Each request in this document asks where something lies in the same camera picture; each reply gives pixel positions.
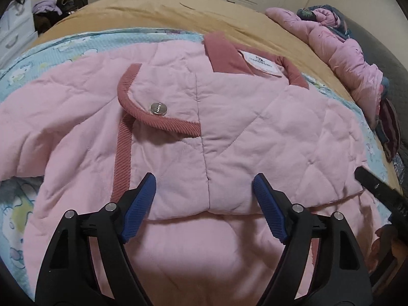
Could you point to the light blue printed blanket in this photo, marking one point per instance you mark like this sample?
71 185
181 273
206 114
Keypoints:
79 43

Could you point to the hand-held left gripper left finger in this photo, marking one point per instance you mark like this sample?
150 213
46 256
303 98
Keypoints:
140 200

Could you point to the dark clothes pile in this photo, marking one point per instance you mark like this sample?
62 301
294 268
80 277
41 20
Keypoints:
43 24

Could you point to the maroon striped cloth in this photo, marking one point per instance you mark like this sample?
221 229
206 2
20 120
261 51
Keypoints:
390 127

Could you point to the grey padded headboard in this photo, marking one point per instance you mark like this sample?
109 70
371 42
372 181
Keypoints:
392 70

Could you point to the dark floral cloth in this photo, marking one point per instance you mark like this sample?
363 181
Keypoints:
306 12

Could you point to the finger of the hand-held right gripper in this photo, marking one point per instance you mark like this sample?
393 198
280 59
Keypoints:
379 188

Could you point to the pile of pink clothes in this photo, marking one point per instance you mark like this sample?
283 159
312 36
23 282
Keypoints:
344 57

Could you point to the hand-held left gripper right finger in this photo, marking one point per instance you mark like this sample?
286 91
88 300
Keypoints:
269 204

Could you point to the purple cloth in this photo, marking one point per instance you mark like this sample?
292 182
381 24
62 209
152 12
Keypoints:
46 6

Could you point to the tan bed sheet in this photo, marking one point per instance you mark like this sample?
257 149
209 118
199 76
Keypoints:
191 12

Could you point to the pink quilted jacket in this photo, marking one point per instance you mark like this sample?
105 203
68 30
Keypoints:
242 134

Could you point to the white dresser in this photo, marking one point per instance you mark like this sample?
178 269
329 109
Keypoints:
16 28

